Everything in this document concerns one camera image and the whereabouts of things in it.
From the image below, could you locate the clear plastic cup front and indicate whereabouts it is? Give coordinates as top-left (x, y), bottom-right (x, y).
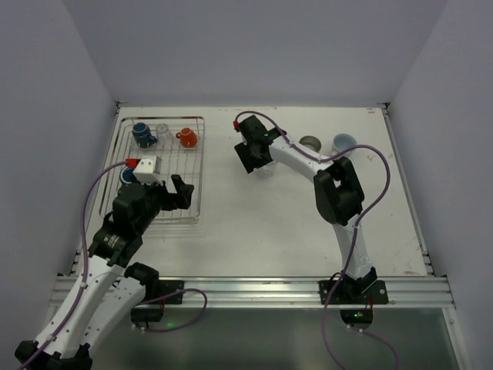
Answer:
top-left (253, 161), bottom-right (278, 180)

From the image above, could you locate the grey ceramic mug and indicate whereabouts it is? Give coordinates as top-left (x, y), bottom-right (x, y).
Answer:
top-left (331, 133), bottom-right (357, 156)

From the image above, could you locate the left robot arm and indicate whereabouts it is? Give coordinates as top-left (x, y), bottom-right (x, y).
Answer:
top-left (15, 175), bottom-right (194, 369)

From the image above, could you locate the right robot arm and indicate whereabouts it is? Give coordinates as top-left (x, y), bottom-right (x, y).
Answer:
top-left (233, 115), bottom-right (377, 301)

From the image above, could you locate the dark blue mug front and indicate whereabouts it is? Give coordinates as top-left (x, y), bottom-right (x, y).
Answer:
top-left (119, 166), bottom-right (137, 185)

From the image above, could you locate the dark blue mug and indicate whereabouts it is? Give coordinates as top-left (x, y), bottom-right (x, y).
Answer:
top-left (119, 166), bottom-right (137, 185)
top-left (132, 123), bottom-right (157, 149)

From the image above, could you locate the orange ceramic cup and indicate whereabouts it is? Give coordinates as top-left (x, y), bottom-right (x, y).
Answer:
top-left (175, 127), bottom-right (198, 149)

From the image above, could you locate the clear glass cup rear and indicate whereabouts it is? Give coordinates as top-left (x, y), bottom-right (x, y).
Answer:
top-left (156, 123), bottom-right (173, 148)

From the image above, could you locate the dark blue mug rear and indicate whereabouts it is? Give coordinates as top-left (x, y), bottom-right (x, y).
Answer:
top-left (132, 123), bottom-right (157, 149)

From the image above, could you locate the black left controller box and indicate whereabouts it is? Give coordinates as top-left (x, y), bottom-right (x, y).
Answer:
top-left (130, 308), bottom-right (163, 324)

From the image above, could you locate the black controller box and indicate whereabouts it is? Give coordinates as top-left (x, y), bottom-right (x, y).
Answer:
top-left (130, 308), bottom-right (163, 324)
top-left (340, 308), bottom-right (374, 331)

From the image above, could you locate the black right controller box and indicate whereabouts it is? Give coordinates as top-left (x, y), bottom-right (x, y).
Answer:
top-left (340, 308), bottom-right (374, 331)

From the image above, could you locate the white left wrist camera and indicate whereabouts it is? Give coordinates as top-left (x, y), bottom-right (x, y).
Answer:
top-left (133, 156), bottom-right (163, 186)

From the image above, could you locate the metal wire dish rack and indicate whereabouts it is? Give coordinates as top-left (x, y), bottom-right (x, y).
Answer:
top-left (105, 116), bottom-right (205, 229)

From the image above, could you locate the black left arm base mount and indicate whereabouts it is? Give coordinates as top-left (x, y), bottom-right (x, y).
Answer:
top-left (124, 263), bottom-right (184, 304)

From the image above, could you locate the aluminium frame rail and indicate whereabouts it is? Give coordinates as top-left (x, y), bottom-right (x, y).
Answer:
top-left (49, 275), bottom-right (458, 309)

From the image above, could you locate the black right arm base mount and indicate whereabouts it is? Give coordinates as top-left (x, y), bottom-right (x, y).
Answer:
top-left (317, 267), bottom-right (389, 305)

